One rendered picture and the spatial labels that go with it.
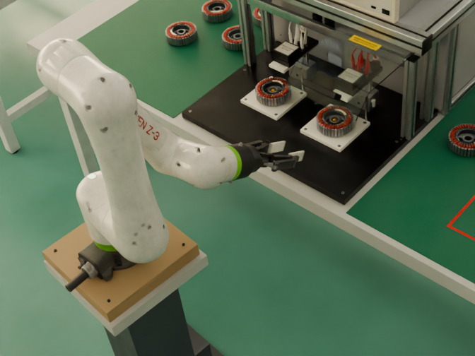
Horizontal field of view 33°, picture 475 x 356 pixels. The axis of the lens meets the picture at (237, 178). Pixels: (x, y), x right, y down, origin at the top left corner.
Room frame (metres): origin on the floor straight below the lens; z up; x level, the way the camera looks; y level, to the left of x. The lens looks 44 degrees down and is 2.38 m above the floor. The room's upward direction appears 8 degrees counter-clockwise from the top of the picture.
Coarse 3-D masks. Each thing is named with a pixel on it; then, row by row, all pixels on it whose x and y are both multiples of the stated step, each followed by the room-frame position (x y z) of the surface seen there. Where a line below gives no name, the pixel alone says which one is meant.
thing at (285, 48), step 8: (312, 40) 2.08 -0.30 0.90; (280, 48) 2.03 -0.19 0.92; (288, 48) 2.02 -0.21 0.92; (296, 48) 2.02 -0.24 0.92; (272, 56) 2.03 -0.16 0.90; (280, 56) 2.00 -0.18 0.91; (288, 56) 1.98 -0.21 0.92; (296, 56) 2.00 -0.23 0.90; (272, 64) 2.01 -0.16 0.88; (280, 64) 2.00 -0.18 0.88; (288, 64) 1.98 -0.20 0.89
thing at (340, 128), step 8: (320, 112) 1.82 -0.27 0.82; (328, 112) 1.82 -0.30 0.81; (336, 112) 1.82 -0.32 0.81; (320, 120) 1.78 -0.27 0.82; (344, 120) 1.77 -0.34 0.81; (352, 120) 1.77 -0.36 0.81; (320, 128) 1.76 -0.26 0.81; (328, 128) 1.75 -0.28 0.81; (336, 128) 1.74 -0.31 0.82; (344, 128) 1.74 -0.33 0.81; (352, 128) 1.76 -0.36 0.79; (336, 136) 1.74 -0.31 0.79
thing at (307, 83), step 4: (304, 80) 1.68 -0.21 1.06; (308, 80) 1.68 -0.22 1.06; (304, 84) 1.67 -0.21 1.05; (308, 84) 1.66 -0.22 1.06; (312, 84) 1.65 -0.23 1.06; (316, 84) 1.65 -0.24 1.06; (312, 88) 1.65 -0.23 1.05; (316, 88) 1.64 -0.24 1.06; (320, 88) 1.63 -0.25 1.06; (324, 88) 1.63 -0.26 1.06; (320, 92) 1.63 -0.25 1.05; (324, 92) 1.62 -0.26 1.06; (328, 92) 1.61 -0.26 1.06; (332, 92) 1.61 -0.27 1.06; (328, 96) 1.61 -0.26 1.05; (332, 96) 1.60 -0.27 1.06; (336, 96) 1.60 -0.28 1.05; (340, 96) 1.61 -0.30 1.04; (336, 100) 1.60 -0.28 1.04
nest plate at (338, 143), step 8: (312, 120) 1.83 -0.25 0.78; (328, 120) 1.82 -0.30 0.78; (360, 120) 1.80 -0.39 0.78; (304, 128) 1.80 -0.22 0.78; (312, 128) 1.80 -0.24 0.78; (360, 128) 1.77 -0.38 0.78; (312, 136) 1.76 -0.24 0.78; (320, 136) 1.75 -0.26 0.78; (328, 136) 1.75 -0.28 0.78; (344, 136) 1.74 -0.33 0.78; (352, 136) 1.73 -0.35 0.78; (328, 144) 1.72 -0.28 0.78; (336, 144) 1.71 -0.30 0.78; (344, 144) 1.71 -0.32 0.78
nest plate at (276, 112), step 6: (252, 90) 2.01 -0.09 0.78; (246, 96) 1.99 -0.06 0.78; (252, 96) 1.99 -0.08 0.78; (294, 96) 1.96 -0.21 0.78; (300, 96) 1.95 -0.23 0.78; (246, 102) 1.96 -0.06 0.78; (252, 102) 1.96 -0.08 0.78; (258, 102) 1.95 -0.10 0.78; (288, 102) 1.93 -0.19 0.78; (294, 102) 1.93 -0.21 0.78; (252, 108) 1.94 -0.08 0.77; (258, 108) 1.92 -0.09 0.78; (264, 108) 1.92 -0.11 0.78; (270, 108) 1.92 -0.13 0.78; (276, 108) 1.91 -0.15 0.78; (282, 108) 1.91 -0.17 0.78; (288, 108) 1.91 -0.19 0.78; (270, 114) 1.89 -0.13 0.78; (276, 114) 1.88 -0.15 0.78; (282, 114) 1.88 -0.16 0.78; (276, 120) 1.87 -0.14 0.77
